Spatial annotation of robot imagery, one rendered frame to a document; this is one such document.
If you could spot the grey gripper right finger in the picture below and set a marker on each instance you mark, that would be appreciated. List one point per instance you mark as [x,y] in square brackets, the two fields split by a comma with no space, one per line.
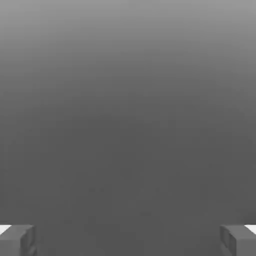
[243,243]

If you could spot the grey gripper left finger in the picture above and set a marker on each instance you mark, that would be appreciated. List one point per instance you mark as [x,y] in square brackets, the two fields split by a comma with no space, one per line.
[14,242]

